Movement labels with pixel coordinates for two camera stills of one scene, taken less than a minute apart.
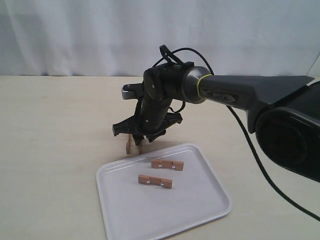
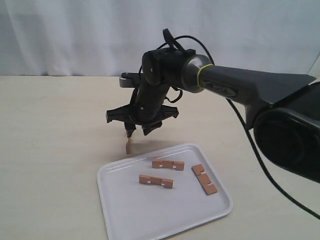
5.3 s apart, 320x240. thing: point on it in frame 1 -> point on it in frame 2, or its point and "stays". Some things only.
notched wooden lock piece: (167, 183) stays
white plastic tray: (150, 196) stays
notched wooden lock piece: (178, 165) stays
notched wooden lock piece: (142, 147) -> (204, 179)
